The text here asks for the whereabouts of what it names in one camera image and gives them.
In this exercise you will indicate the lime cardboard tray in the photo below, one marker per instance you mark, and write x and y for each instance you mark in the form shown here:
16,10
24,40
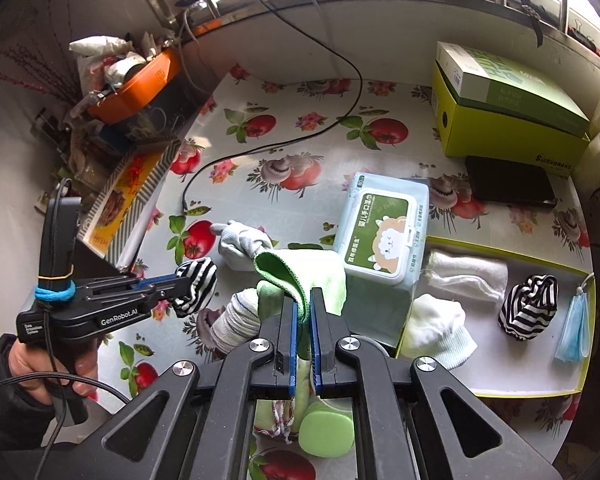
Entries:
520,375

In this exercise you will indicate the pile of packets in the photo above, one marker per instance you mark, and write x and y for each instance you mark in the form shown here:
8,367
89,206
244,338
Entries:
110,55

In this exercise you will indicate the floral plastic tablecloth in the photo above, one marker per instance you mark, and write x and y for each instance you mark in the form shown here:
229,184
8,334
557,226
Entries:
330,150

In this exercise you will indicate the yellow printed cardboard box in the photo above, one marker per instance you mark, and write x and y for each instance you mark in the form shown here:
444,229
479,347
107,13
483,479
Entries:
125,190

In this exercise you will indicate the assorted clutter pile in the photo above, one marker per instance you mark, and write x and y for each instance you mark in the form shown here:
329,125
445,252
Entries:
90,145

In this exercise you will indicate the wet wipes pack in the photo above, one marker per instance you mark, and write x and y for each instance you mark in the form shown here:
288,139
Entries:
385,230

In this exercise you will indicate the green round container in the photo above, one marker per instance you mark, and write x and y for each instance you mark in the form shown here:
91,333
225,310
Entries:
327,430

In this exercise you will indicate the white towel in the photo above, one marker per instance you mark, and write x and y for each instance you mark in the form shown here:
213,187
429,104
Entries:
465,275

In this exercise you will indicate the grey striped sock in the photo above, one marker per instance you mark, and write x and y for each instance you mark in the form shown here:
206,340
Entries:
235,325

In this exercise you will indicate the black white striped sock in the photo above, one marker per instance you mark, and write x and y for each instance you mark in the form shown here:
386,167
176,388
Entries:
527,310
197,285

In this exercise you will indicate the orange plastic tray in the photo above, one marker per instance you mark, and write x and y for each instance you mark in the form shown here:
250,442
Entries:
145,85

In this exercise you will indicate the green microfiber cloth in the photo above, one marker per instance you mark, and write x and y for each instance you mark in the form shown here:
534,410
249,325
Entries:
310,275

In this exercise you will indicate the person's left hand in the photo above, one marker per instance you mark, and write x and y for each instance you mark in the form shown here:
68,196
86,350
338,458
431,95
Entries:
30,362

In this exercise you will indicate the grey work glove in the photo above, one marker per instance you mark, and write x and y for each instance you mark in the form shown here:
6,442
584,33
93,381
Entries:
242,247

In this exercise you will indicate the lime green cardboard box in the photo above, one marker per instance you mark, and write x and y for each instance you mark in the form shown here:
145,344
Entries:
505,140

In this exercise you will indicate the white and green box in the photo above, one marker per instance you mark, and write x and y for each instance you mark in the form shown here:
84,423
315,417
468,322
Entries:
500,85

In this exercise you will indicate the black window hook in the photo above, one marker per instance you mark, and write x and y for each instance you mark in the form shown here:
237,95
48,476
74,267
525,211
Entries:
530,5

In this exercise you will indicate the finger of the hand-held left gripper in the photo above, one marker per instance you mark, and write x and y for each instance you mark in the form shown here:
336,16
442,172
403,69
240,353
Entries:
145,297
150,280

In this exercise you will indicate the green towel with pink trim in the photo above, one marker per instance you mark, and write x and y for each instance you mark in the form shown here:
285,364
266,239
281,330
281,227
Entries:
270,417

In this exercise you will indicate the black phone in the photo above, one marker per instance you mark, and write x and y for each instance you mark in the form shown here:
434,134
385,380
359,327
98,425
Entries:
510,182

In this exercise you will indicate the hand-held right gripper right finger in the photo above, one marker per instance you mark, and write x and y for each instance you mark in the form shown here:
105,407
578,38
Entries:
380,380

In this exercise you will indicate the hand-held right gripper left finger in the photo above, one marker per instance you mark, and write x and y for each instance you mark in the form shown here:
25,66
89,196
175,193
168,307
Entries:
230,375

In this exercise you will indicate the person's left forearm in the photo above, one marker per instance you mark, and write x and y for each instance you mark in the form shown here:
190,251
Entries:
5,410

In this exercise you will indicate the blue face mask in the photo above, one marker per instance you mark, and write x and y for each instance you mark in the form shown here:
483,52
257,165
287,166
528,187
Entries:
575,325

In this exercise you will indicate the dried red twigs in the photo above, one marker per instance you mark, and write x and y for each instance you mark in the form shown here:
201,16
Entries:
35,75

